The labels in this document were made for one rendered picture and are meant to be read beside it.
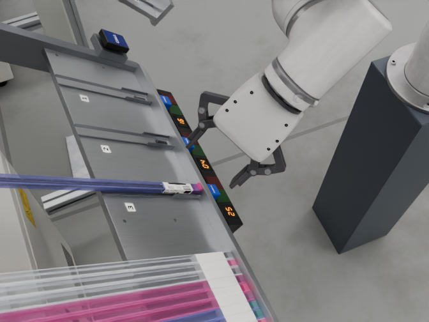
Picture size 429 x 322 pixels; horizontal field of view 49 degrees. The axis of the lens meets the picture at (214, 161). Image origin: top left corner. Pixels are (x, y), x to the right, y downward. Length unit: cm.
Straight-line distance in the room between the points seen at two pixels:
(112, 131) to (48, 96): 119
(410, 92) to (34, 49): 70
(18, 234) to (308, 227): 95
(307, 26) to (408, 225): 114
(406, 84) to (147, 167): 54
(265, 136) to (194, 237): 19
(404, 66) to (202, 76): 103
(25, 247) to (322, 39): 63
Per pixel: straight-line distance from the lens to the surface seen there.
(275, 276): 151
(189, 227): 74
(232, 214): 85
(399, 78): 103
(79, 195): 130
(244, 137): 68
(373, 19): 62
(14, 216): 97
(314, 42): 62
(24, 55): 87
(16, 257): 93
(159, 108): 89
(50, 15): 121
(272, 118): 67
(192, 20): 214
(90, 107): 80
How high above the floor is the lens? 143
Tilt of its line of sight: 59 degrees down
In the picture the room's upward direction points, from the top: straight up
